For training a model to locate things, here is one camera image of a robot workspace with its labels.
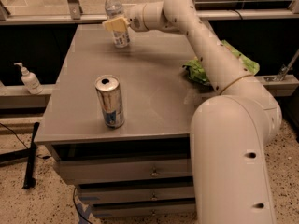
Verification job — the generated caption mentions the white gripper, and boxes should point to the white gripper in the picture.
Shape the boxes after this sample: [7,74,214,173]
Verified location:
[103,4,146,32]

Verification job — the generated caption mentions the clear plastic water bottle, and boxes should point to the clear plastic water bottle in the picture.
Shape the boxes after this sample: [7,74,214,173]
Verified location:
[104,0,130,49]

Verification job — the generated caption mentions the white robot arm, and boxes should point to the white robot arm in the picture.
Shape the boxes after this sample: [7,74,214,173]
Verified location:
[104,0,282,224]

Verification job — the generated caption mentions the white pump dispenser bottle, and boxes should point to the white pump dispenser bottle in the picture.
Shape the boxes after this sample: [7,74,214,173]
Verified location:
[16,63,43,94]

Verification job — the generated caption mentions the grey metal railing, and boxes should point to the grey metal railing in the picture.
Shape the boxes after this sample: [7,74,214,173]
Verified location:
[0,0,299,24]

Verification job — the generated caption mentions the silver blue drink can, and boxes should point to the silver blue drink can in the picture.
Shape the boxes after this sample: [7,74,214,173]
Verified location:
[94,75,124,129]

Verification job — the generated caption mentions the green snack bag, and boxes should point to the green snack bag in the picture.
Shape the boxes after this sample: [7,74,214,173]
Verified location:
[182,40,260,86]

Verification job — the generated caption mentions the grey drawer cabinet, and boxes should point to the grey drawer cabinet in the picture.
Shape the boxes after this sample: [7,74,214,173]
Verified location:
[35,25,215,208]

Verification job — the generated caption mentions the top grey drawer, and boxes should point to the top grey drawer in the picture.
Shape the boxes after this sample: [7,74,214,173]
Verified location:
[54,155,192,185]

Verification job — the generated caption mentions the grey drawer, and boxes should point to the grey drawer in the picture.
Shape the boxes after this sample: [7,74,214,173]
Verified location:
[78,186,194,204]
[92,200,195,218]
[54,155,192,185]

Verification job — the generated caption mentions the black stand leg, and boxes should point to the black stand leg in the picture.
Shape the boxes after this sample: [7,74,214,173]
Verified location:
[0,122,39,189]

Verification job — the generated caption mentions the middle grey drawer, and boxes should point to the middle grey drawer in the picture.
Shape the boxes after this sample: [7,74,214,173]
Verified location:
[78,186,194,204]

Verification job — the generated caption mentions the bottom grey drawer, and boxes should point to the bottom grey drawer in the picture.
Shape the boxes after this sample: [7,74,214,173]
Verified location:
[92,200,195,218]

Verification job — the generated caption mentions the black floor cable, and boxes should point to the black floor cable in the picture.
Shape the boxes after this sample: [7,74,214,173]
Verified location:
[0,122,52,161]

